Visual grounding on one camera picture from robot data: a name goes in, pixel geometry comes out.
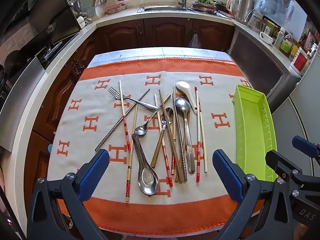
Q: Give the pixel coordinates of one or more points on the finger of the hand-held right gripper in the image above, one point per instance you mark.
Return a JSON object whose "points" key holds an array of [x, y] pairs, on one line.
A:
{"points": [[277, 161], [303, 146]]}

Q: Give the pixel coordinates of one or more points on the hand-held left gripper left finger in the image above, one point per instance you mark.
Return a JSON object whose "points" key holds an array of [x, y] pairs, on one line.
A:
{"points": [[96, 173]]}

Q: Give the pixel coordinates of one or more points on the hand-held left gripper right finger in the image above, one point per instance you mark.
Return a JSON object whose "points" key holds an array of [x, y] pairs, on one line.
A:
{"points": [[227, 177]]}

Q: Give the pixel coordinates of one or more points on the green plastic tray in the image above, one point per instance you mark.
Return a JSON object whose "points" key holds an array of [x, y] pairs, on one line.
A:
{"points": [[252, 135]]}

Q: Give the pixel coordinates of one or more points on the large steel spoon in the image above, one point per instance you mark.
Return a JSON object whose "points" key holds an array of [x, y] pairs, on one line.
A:
{"points": [[182, 107]]}

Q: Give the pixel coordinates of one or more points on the plain white chopstick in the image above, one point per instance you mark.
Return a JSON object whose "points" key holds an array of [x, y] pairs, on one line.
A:
{"points": [[203, 150]]}

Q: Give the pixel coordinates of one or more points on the white red-striped chopstick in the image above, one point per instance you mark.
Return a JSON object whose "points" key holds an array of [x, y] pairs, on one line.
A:
{"points": [[124, 115], [165, 153], [198, 155]]}

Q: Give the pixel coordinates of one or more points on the grey refrigerator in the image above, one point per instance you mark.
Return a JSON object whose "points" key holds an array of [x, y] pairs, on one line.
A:
{"points": [[300, 100]]}

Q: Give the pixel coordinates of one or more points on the steel soup spoon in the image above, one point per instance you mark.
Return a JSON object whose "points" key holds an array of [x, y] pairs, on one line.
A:
{"points": [[148, 180]]}

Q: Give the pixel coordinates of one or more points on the orange and grey printed blanket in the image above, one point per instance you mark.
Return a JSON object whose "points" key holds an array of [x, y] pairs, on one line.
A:
{"points": [[100, 110]]}

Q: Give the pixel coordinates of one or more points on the steel fork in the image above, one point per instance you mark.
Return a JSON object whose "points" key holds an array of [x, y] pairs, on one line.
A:
{"points": [[140, 102]]}

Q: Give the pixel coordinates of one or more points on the box with red label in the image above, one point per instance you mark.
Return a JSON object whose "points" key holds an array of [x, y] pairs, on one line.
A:
{"points": [[300, 60]]}

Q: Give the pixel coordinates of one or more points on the white kitchen countertop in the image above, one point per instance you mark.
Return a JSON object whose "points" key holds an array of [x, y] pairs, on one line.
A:
{"points": [[32, 110]]}

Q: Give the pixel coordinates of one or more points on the white ceramic spoon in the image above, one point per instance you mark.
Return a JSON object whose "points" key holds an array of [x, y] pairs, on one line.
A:
{"points": [[183, 86]]}

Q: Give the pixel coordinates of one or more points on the stainless steel appliance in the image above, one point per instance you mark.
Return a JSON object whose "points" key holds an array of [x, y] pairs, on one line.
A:
{"points": [[255, 57]]}

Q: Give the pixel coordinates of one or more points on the bottle with green label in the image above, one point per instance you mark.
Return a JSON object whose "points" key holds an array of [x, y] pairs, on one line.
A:
{"points": [[286, 45]]}

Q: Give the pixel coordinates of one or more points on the stainless steel panel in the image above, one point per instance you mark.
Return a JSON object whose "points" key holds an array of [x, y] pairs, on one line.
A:
{"points": [[20, 100]]}

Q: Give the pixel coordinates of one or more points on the white plastic bottle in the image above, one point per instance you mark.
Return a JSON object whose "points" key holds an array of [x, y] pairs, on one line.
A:
{"points": [[279, 38]]}

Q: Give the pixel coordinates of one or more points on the white bowl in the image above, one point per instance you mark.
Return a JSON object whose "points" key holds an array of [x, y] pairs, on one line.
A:
{"points": [[266, 37]]}

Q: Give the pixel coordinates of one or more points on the light blue gridded table cover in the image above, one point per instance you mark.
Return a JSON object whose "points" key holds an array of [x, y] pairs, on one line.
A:
{"points": [[150, 53]]}

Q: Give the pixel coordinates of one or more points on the glass pitcher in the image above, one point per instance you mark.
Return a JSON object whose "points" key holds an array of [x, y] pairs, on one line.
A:
{"points": [[256, 21]]}

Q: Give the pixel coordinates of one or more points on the black wok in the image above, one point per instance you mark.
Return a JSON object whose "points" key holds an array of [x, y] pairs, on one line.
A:
{"points": [[16, 62]]}

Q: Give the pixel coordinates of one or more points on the hanging plastic bag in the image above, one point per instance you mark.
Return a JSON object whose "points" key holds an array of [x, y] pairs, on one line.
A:
{"points": [[194, 41]]}

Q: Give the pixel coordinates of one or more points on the white ceramic jars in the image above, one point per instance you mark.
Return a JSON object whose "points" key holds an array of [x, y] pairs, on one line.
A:
{"points": [[81, 22]]}

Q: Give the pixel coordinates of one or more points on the white electric kettle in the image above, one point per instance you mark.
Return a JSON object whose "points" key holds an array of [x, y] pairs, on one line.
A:
{"points": [[233, 5]]}

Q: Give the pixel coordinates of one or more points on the container with pink lid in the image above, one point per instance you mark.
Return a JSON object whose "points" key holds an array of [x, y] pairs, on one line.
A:
{"points": [[115, 8]]}

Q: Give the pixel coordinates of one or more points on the stack of dishes with greens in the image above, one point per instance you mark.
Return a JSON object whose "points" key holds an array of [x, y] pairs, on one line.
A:
{"points": [[203, 5]]}

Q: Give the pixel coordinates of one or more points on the steel kitchen sink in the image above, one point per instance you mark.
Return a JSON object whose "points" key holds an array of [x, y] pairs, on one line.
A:
{"points": [[165, 8]]}

